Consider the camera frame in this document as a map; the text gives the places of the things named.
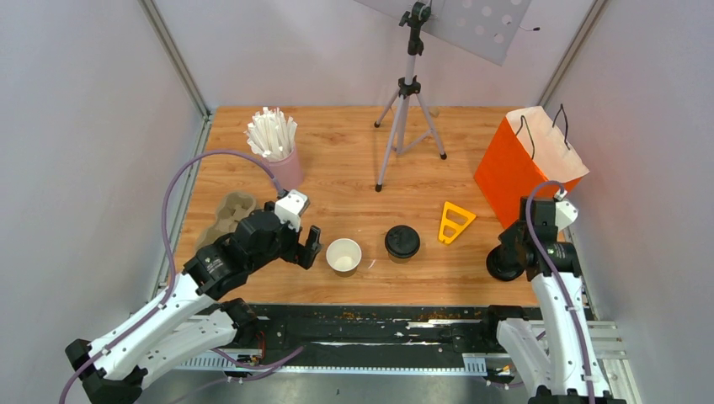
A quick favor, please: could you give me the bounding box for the grey perforated panel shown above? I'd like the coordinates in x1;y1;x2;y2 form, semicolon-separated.
360;0;530;66

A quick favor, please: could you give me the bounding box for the bundle of white straws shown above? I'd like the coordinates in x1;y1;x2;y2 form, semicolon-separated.
244;107;298;162

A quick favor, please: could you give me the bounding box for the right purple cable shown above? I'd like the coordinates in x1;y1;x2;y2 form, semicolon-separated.
524;179;597;404

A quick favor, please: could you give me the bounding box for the grey pulp cup carrier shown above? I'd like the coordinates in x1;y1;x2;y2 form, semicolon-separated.
194;191;257;252

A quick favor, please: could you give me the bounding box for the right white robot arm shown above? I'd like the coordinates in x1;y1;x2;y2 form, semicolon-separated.
480;197;619;403

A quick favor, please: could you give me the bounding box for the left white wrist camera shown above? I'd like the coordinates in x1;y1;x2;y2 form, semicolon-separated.
274;189;310;231

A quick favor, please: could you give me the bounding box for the yellow triangular plastic bracket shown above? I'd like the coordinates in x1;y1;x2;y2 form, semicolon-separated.
438;201;477;245

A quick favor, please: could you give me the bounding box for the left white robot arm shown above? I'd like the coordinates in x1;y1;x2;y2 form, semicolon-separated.
65;190;322;403

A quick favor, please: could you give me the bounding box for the pink translucent straw holder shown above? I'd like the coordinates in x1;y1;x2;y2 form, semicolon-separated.
267;147;305;190

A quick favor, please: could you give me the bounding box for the black plastic cup lid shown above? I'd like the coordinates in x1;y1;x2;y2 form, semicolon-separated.
385;225;421;250

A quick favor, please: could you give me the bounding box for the silver camera tripod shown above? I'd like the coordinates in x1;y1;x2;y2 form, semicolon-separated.
374;1;447;193

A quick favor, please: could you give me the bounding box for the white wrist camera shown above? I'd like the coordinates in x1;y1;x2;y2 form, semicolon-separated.
274;189;310;231
554;190;578;231

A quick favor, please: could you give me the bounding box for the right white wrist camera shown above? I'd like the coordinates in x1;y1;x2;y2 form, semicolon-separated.
554;190;578;231

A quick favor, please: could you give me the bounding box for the purple cable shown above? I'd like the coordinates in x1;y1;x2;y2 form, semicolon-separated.
524;179;597;404
58;149;288;404

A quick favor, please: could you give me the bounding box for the orange paper bag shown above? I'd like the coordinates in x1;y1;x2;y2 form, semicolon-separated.
474;105;589;228

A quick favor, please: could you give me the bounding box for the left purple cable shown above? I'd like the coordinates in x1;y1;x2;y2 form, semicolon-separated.
58;149;288;404

